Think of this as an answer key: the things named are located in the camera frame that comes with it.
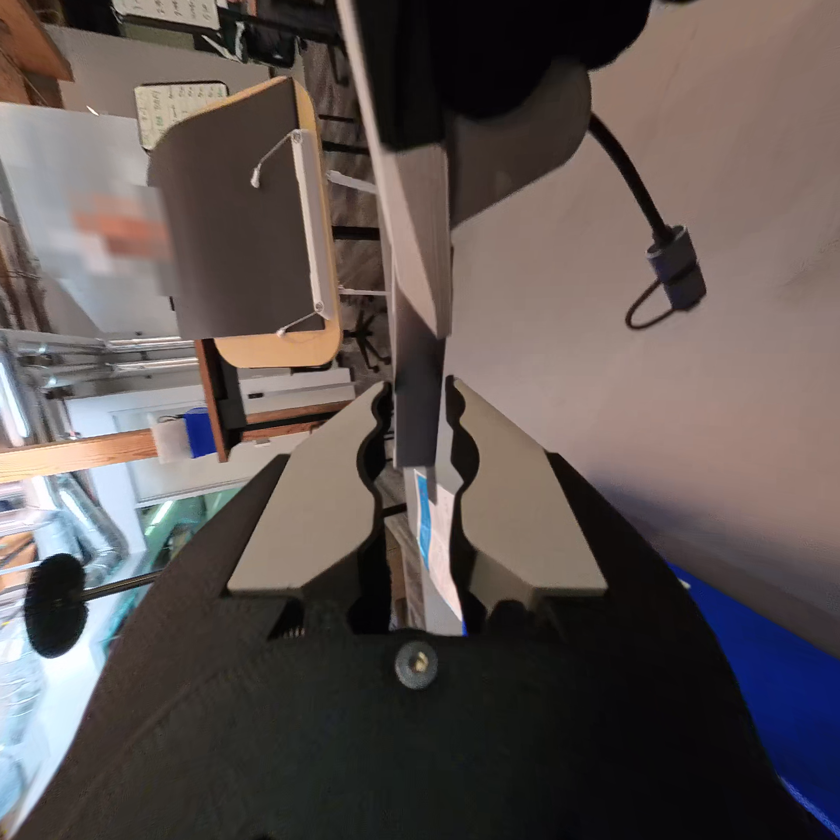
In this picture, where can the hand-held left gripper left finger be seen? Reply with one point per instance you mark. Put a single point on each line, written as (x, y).
(308, 525)

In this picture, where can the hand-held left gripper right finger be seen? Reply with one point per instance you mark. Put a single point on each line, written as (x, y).
(525, 525)

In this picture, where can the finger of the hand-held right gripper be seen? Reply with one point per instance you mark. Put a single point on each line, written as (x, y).
(420, 229)

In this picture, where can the grey usb hub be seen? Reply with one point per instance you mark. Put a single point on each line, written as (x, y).
(420, 394)

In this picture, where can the blue bin with marker label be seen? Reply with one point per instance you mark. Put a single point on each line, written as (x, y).
(787, 689)

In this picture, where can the white printed paper sheet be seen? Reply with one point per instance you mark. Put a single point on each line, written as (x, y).
(453, 558)

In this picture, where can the blue and white leaflet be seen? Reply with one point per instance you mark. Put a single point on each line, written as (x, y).
(425, 525)

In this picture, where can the black office chair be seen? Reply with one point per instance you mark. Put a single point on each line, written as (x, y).
(367, 341)

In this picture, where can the blue plastic bin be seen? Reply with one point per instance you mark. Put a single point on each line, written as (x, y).
(200, 433)

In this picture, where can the wooden side table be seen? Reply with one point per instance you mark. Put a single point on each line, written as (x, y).
(213, 394)

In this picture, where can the white base acrylic leg stand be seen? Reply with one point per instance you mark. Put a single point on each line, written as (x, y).
(229, 229)

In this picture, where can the white handwritten board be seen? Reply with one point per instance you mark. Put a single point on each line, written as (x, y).
(177, 105)

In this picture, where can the silver ventilation duct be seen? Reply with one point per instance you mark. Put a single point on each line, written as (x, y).
(85, 525)

